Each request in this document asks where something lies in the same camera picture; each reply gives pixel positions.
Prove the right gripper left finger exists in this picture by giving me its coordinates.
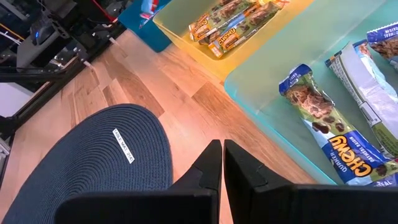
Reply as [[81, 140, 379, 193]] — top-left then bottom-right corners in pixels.
[[54, 139, 223, 224]]

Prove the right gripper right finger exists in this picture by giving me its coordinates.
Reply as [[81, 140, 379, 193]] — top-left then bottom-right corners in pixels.
[[223, 139, 398, 224]]

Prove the oatmeal raisin granola bar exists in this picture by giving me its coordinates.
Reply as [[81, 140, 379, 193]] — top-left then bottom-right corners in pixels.
[[278, 63, 398, 187], [366, 21, 398, 71], [325, 42, 398, 159]]

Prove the green plastic bin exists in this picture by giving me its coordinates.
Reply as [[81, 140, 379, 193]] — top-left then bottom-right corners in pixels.
[[223, 0, 398, 187]]

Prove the white placemat label sticker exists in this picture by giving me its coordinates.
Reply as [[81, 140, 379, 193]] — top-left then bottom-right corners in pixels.
[[111, 128, 136, 165]]

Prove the round dark woven placemat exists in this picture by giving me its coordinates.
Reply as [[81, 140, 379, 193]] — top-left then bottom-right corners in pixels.
[[1, 103, 174, 224]]

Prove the yellow plastic bin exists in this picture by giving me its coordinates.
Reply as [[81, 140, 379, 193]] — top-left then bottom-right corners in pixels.
[[152, 0, 315, 82]]

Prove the dark blue plastic bin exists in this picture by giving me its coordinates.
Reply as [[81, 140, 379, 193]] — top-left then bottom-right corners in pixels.
[[117, 0, 172, 53]]

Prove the grey desk surface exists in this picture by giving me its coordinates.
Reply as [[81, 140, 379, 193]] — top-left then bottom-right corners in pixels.
[[15, 29, 65, 69]]

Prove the black computer mouse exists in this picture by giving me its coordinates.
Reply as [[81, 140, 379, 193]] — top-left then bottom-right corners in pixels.
[[30, 19, 57, 41]]

